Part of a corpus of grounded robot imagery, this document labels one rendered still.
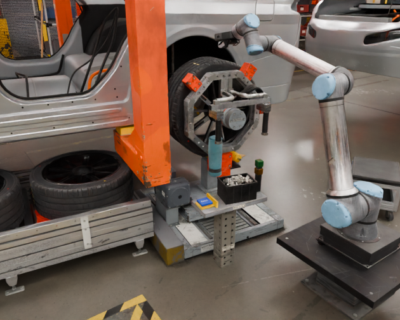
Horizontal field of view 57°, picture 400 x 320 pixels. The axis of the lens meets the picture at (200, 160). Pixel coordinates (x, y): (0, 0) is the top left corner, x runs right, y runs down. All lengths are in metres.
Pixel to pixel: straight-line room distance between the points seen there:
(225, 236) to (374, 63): 2.94
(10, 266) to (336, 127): 1.86
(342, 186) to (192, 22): 1.47
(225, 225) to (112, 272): 0.76
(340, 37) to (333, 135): 3.02
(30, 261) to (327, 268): 1.61
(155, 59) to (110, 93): 0.63
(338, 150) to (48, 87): 2.28
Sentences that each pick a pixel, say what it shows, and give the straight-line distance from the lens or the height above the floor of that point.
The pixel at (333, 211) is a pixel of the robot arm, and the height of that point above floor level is 0.60.
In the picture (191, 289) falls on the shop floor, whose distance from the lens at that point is 2.26.
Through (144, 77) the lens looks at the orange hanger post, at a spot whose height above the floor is 1.17.
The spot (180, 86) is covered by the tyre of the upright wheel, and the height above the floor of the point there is 1.04.
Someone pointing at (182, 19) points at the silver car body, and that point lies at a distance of 2.62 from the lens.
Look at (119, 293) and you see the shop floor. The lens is 2.29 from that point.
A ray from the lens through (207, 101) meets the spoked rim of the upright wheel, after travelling 2.47.
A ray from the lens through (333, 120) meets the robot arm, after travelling 1.84.
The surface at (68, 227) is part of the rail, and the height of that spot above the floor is 0.34.
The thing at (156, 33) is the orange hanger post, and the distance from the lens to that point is 1.99.
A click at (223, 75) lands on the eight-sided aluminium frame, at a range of 2.37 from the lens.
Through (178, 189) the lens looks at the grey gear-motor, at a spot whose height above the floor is 0.38.
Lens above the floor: 1.54
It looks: 23 degrees down
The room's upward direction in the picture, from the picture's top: straight up
